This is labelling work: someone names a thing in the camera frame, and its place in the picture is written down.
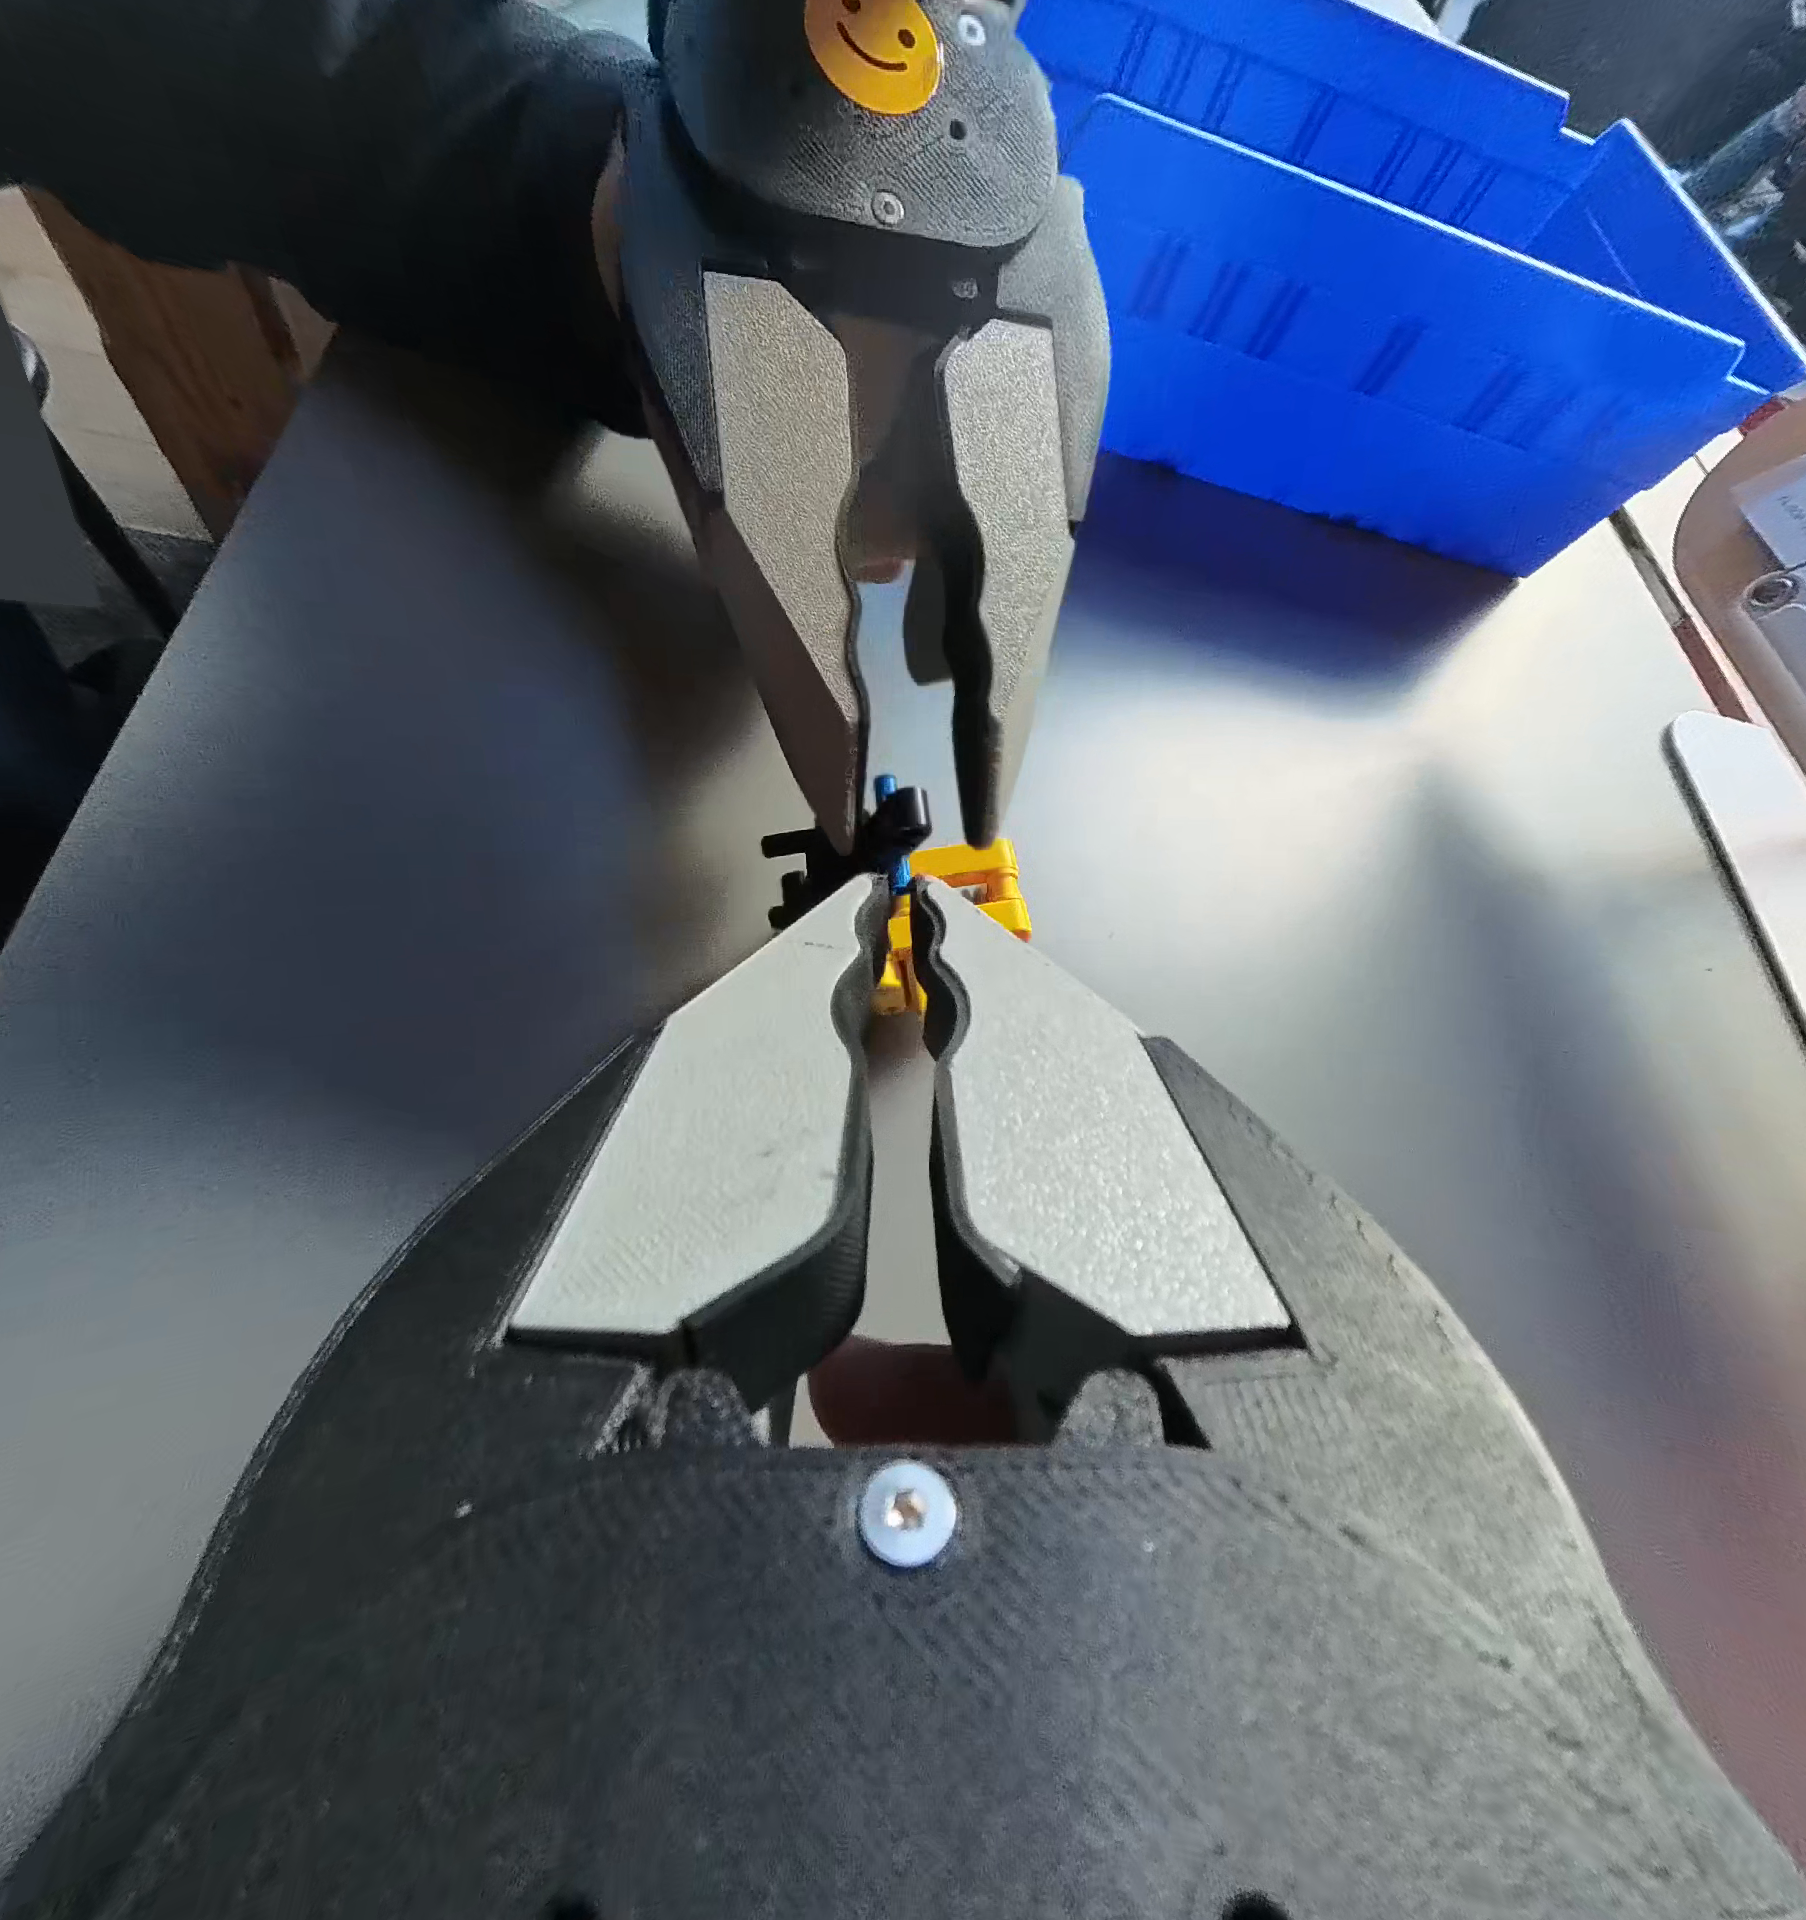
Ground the black lego connector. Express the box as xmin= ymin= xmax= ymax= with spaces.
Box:
xmin=763 ymin=777 xmax=931 ymax=933

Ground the person's left hand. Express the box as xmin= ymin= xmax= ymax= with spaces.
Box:
xmin=840 ymin=489 xmax=921 ymax=589

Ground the wooden cabinet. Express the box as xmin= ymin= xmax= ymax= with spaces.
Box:
xmin=0 ymin=185 xmax=337 ymax=542

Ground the brown tray with metal block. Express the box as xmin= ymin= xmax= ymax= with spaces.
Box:
xmin=1673 ymin=367 xmax=1806 ymax=859

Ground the person's dark clothing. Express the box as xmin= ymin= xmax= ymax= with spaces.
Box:
xmin=0 ymin=601 xmax=179 ymax=1044

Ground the person's left forearm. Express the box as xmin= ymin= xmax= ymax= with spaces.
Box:
xmin=0 ymin=0 xmax=671 ymax=438

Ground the white flat board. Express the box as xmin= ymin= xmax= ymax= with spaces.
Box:
xmin=1664 ymin=709 xmax=1806 ymax=1165

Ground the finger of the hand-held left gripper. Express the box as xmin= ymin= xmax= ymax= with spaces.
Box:
xmin=902 ymin=318 xmax=1082 ymax=848
xmin=702 ymin=266 xmax=873 ymax=859

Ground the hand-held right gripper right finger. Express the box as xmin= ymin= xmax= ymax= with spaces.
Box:
xmin=909 ymin=873 xmax=1293 ymax=1388

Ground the blue plastic bin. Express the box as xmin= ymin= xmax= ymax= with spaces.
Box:
xmin=1015 ymin=0 xmax=1806 ymax=580

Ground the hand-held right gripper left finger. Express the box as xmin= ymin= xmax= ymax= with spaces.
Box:
xmin=513 ymin=873 xmax=888 ymax=1407

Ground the yellow lego assembly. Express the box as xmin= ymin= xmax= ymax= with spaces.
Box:
xmin=877 ymin=836 xmax=1029 ymax=1017

